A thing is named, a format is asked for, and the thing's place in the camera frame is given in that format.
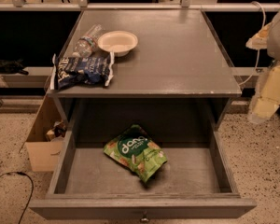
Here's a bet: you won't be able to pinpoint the white hanging cable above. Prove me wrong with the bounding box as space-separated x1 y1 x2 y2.
237 1 268 87

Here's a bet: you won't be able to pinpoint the metal railing frame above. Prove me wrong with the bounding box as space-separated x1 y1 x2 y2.
0 0 280 12

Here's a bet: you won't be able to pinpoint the grey wooden cabinet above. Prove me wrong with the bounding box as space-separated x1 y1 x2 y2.
48 9 241 142

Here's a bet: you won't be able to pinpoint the metal drawer knob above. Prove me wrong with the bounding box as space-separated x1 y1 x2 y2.
140 212 149 223

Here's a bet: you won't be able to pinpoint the white paper bowl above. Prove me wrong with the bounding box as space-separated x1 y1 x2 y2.
98 31 138 57

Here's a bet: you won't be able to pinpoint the blue chip bag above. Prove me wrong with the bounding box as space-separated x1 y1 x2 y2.
49 52 115 91

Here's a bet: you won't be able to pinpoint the grey open drawer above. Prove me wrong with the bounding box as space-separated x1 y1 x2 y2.
29 98 258 220

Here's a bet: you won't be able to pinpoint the black object on ledge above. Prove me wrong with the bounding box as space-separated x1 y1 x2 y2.
0 59 29 76

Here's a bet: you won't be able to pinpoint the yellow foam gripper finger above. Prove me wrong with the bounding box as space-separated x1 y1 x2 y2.
245 23 271 50
248 61 280 124

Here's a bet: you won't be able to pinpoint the cardboard box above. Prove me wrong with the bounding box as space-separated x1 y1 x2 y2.
25 96 63 172

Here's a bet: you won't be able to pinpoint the clear plastic water bottle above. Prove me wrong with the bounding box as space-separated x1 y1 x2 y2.
72 24 104 58

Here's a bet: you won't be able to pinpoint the black floor cable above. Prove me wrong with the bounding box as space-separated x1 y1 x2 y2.
0 171 35 224

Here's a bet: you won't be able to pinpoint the items inside cardboard box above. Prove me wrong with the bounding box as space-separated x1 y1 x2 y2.
46 121 66 141

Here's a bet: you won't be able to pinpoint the green rice chip bag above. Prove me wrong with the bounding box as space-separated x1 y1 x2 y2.
104 124 167 183

